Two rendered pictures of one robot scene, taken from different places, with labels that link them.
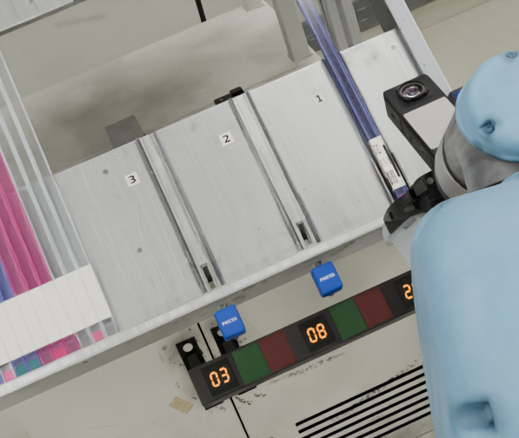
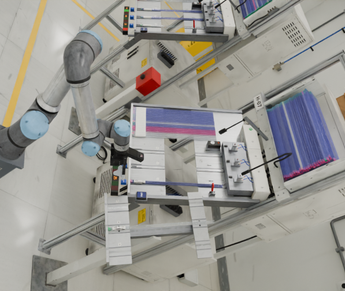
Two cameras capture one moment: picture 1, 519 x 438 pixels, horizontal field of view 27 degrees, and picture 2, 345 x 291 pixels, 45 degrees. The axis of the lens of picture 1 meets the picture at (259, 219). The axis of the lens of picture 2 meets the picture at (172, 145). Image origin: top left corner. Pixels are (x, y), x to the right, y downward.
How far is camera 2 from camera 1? 1.73 m
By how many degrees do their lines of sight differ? 46
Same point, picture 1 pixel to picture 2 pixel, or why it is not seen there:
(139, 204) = (152, 146)
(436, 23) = not seen: outside the picture
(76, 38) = (248, 271)
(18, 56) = (247, 253)
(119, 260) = (144, 141)
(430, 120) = (134, 152)
